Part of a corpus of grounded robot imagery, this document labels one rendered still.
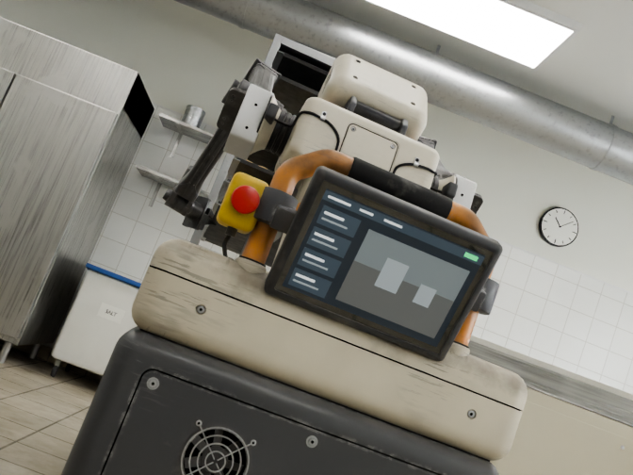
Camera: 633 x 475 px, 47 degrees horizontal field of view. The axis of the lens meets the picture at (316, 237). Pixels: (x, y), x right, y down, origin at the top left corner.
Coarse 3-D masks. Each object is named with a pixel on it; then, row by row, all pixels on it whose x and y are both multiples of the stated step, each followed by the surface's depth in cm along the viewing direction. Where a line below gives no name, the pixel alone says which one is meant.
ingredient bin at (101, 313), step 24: (96, 288) 479; (120, 288) 481; (72, 312) 475; (96, 312) 477; (120, 312) 479; (72, 336) 473; (96, 336) 475; (120, 336) 477; (72, 360) 472; (96, 360) 474
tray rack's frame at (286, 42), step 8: (288, 40) 277; (280, 48) 289; (288, 48) 279; (296, 48) 277; (304, 48) 278; (296, 56) 290; (304, 56) 280; (312, 56) 278; (320, 56) 279; (312, 64) 293; (320, 64) 289; (328, 64) 280
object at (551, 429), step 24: (528, 408) 150; (552, 408) 150; (576, 408) 150; (528, 432) 150; (552, 432) 149; (576, 432) 149; (600, 432) 148; (624, 432) 148; (528, 456) 149; (552, 456) 148; (576, 456) 148; (600, 456) 147; (624, 456) 147
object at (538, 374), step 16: (480, 352) 155; (496, 352) 154; (512, 352) 154; (512, 368) 153; (528, 368) 153; (544, 368) 153; (560, 368) 152; (528, 384) 152; (544, 384) 152; (560, 384) 152; (576, 384) 152; (592, 384) 151; (576, 400) 151; (592, 400) 151; (608, 400) 150; (624, 400) 150; (624, 416) 149
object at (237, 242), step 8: (216, 216) 215; (208, 232) 248; (216, 232) 243; (224, 232) 237; (216, 240) 261; (232, 240) 248; (240, 240) 241; (232, 248) 264; (240, 248) 257; (272, 248) 233; (272, 256) 249
